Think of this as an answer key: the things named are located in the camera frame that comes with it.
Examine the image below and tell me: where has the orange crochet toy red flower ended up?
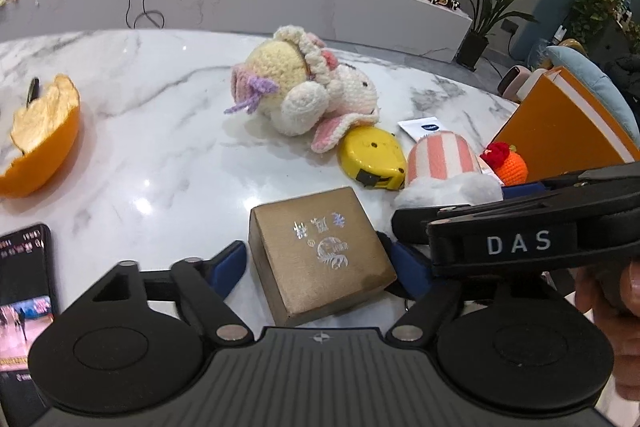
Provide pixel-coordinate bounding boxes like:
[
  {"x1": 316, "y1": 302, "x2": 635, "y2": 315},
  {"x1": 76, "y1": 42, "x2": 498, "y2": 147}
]
[{"x1": 480, "y1": 142, "x2": 529, "y2": 186}]

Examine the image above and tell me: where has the brown gift box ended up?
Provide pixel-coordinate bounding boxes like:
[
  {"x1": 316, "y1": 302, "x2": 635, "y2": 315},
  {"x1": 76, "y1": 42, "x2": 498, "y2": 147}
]
[{"x1": 248, "y1": 187, "x2": 398, "y2": 328}]

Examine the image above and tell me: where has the pink round device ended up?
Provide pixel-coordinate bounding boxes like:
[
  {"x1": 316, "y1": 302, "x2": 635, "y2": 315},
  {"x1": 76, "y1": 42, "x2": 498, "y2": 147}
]
[{"x1": 499, "y1": 65, "x2": 535, "y2": 101}]

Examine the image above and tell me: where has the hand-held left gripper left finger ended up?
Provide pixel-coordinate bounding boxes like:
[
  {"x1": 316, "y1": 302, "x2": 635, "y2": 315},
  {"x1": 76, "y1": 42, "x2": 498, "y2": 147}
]
[{"x1": 60, "y1": 241, "x2": 253, "y2": 348}]

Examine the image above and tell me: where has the orange peel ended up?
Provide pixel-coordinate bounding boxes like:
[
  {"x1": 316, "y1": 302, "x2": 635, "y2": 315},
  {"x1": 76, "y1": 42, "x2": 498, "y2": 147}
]
[{"x1": 0, "y1": 74, "x2": 82, "y2": 198}]

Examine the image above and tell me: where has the black smartphone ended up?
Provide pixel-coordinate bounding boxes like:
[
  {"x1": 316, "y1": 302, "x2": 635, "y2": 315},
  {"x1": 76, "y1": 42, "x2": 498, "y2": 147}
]
[{"x1": 0, "y1": 223, "x2": 62, "y2": 427}]

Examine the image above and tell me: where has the orange storage box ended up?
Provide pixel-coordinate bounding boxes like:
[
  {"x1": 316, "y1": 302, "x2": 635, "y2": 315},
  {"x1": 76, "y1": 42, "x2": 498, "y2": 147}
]
[{"x1": 487, "y1": 66, "x2": 640, "y2": 184}]

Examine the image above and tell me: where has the potted plant black pot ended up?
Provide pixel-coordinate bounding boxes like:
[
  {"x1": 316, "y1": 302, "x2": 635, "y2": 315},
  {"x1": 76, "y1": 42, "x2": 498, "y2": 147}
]
[{"x1": 451, "y1": 0, "x2": 547, "y2": 70}]

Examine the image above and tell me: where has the person's right hand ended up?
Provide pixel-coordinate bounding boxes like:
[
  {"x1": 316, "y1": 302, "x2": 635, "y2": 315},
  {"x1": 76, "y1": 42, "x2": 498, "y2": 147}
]
[{"x1": 574, "y1": 257, "x2": 640, "y2": 403}]

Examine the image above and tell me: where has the pink striped white plush toy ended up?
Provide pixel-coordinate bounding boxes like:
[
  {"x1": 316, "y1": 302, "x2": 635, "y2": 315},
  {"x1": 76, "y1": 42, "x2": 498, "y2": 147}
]
[{"x1": 395, "y1": 131, "x2": 504, "y2": 210}]

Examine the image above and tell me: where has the white packet blue label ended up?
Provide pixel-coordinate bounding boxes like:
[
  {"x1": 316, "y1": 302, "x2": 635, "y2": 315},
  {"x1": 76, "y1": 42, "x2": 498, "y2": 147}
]
[{"x1": 398, "y1": 119, "x2": 452, "y2": 146}]

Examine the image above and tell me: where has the light blue cushion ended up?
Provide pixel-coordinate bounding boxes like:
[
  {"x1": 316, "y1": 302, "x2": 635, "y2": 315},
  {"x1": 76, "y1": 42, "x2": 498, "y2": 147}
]
[{"x1": 546, "y1": 45, "x2": 640, "y2": 148}]

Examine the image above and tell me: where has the cream crochet plush toy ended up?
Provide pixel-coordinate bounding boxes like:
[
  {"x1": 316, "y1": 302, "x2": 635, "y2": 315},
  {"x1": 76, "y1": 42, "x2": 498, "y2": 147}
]
[{"x1": 224, "y1": 25, "x2": 379, "y2": 155}]

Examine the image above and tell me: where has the green leafy houseplant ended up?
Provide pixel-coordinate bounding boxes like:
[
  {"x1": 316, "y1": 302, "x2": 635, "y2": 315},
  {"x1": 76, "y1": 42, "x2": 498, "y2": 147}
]
[{"x1": 569, "y1": 0, "x2": 634, "y2": 46}]

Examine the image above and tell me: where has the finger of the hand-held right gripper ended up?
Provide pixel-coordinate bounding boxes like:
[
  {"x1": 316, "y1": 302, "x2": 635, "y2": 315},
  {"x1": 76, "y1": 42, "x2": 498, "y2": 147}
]
[
  {"x1": 501, "y1": 162, "x2": 640, "y2": 202},
  {"x1": 391, "y1": 204, "x2": 481, "y2": 244}
]

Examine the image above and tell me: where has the yellow tape measure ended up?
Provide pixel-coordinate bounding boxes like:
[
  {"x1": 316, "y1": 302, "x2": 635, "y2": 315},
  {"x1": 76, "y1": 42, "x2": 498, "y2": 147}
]
[{"x1": 336, "y1": 126, "x2": 408, "y2": 192}]

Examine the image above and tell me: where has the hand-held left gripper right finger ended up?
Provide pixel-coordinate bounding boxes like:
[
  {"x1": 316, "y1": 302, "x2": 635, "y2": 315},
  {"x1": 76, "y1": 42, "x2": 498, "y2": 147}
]
[{"x1": 377, "y1": 232, "x2": 571, "y2": 350}]

